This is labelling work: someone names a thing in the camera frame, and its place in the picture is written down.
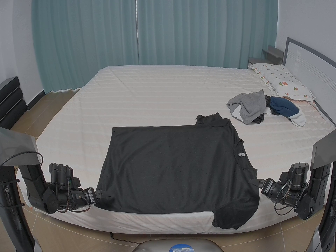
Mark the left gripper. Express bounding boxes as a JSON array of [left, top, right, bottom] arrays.
[[68, 186, 110, 210]]

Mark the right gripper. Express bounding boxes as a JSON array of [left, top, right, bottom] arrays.
[[248, 178, 284, 204]]

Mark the black T-shirt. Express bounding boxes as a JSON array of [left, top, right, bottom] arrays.
[[94, 112, 260, 230]]

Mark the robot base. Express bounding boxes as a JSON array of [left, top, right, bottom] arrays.
[[131, 239, 224, 252]]

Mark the pile of clothes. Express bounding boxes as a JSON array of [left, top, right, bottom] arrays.
[[226, 89, 307, 127]]

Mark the bed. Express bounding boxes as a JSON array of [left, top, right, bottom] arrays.
[[21, 37, 336, 234]]

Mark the white printed pillow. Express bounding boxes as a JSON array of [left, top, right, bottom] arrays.
[[249, 63, 316, 102]]

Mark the black chest of drawers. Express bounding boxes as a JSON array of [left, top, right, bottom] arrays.
[[0, 76, 28, 130]]

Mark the grey bedside table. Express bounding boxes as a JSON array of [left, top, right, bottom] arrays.
[[248, 45, 284, 69]]

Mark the blue-green curtain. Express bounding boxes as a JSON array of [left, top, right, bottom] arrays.
[[136, 0, 279, 69], [31, 0, 138, 94]]

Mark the black cable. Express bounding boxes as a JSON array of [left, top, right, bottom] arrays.
[[110, 232, 141, 245], [58, 197, 91, 214], [274, 201, 298, 216], [0, 152, 43, 168]]

